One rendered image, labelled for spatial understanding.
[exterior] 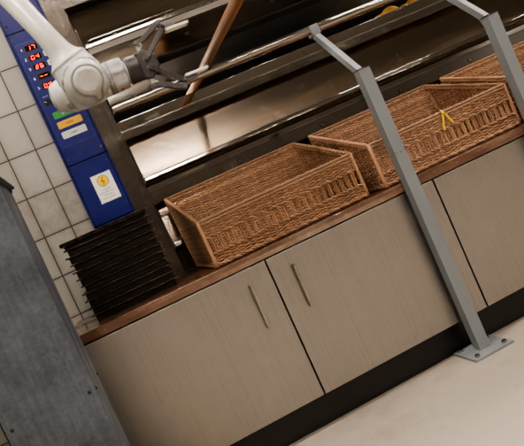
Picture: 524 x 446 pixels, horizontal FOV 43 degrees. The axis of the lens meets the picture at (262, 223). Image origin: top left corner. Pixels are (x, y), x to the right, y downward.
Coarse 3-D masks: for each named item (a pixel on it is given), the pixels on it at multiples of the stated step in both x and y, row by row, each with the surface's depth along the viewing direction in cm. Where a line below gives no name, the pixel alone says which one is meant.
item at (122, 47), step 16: (224, 0) 239; (256, 0) 247; (288, 0) 259; (176, 16) 235; (192, 16) 236; (208, 16) 241; (240, 16) 253; (256, 16) 259; (144, 32) 232; (176, 32) 241; (192, 32) 247; (208, 32) 253; (96, 48) 229; (112, 48) 231; (128, 48) 236; (144, 48) 241; (160, 48) 247; (176, 48) 253
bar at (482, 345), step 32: (384, 0) 228; (448, 0) 227; (320, 32) 222; (224, 64) 215; (352, 64) 206; (512, 64) 212; (384, 128) 202; (416, 192) 203; (448, 256) 204; (448, 288) 208; (480, 320) 206; (480, 352) 204
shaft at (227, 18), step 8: (232, 0) 159; (240, 0) 157; (232, 8) 163; (224, 16) 171; (232, 16) 168; (224, 24) 175; (216, 32) 184; (224, 32) 181; (216, 40) 189; (208, 48) 200; (216, 48) 196; (208, 56) 205; (200, 64) 219; (208, 64) 213; (200, 80) 234; (192, 88) 248
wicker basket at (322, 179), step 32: (256, 160) 251; (288, 160) 253; (320, 160) 236; (352, 160) 211; (192, 192) 244; (256, 192) 247; (288, 192) 205; (320, 192) 250; (352, 192) 210; (192, 224) 203; (224, 224) 200; (256, 224) 244; (288, 224) 231; (192, 256) 237; (224, 256) 199
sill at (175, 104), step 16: (432, 0) 273; (384, 16) 268; (400, 16) 270; (352, 32) 265; (304, 48) 260; (320, 48) 262; (272, 64) 257; (288, 64) 259; (224, 80) 253; (240, 80) 254; (192, 96) 250; (208, 96) 251; (144, 112) 246; (160, 112) 247; (128, 128) 244
